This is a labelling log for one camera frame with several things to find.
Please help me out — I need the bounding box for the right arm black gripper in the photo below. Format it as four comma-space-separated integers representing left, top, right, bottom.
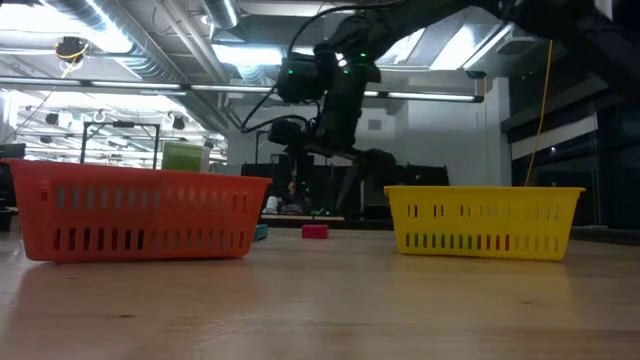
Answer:
286, 65, 399, 217

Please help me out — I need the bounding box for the small red eraser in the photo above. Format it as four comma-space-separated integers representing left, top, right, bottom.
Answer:
301, 224, 330, 240

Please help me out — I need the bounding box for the green sticky note pad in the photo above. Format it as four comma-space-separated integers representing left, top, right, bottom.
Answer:
160, 142, 212, 174

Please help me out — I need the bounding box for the person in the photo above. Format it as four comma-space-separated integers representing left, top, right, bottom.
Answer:
264, 180, 312, 216

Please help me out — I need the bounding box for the long ceiling light fixture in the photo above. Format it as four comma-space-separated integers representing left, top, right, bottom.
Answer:
0, 77, 485, 104

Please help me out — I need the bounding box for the yellow plastic basket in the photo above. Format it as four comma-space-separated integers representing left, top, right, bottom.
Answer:
383, 185, 586, 262

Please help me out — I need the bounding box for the orange plastic basket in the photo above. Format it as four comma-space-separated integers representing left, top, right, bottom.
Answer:
2, 158, 274, 264

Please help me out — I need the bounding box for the yellow hanging cable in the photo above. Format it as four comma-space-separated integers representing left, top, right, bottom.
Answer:
523, 39, 554, 188

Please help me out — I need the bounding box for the black background rig frame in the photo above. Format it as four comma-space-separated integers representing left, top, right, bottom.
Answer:
79, 119, 162, 166

